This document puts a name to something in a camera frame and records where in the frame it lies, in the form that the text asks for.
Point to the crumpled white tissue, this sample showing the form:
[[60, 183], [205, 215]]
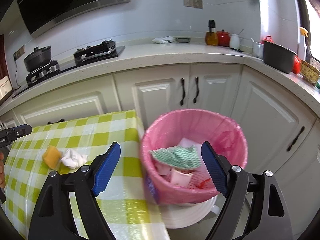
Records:
[[73, 159]]

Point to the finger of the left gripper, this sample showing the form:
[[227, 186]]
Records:
[[12, 134]]

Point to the black cabinet handle right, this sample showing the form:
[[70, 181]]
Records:
[[197, 89]]

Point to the white printed paper cup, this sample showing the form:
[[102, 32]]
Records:
[[179, 178]]

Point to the small yellow sponge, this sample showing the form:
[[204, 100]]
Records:
[[51, 157]]

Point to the wall power socket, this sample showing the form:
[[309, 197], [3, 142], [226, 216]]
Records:
[[198, 4]]

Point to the black gas stove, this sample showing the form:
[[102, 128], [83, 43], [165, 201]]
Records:
[[90, 54]]

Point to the black cabinet handle left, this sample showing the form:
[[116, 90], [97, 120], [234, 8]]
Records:
[[182, 81]]

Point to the red ceramic pot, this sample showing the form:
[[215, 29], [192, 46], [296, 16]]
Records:
[[223, 38]]

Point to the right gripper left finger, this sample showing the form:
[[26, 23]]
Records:
[[106, 165]]

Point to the yellow patterned bowl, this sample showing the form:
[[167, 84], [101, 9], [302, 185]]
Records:
[[309, 72]]

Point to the black corner cabinet handle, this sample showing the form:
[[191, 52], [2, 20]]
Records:
[[295, 139]]

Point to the green wavy cloth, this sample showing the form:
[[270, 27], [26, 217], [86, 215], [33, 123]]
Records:
[[177, 157]]

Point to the large black pot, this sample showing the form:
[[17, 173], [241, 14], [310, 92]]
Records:
[[278, 56]]

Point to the pink bag trash bin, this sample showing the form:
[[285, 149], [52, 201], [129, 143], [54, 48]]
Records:
[[181, 207]]

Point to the black drawer handle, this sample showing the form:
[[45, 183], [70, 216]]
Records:
[[50, 123]]

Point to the oil bottle black cap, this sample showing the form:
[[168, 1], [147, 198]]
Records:
[[211, 37]]

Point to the white plastic bag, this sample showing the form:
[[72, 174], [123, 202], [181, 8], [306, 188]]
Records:
[[163, 40]]

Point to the person's left hand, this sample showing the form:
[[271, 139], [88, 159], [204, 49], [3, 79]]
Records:
[[2, 175]]

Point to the white rice cooker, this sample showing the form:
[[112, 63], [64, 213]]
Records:
[[5, 87]]

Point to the small metal tray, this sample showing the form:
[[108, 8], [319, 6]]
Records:
[[182, 40]]

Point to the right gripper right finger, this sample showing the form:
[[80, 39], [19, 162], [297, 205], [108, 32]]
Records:
[[216, 168]]

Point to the white mug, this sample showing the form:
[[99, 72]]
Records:
[[257, 49]]

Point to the white jar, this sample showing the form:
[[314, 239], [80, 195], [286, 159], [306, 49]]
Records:
[[234, 43]]

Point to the large pink foam fruit net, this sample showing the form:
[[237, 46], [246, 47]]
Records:
[[200, 180]]

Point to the black wok with lid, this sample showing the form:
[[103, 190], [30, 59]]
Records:
[[38, 58]]

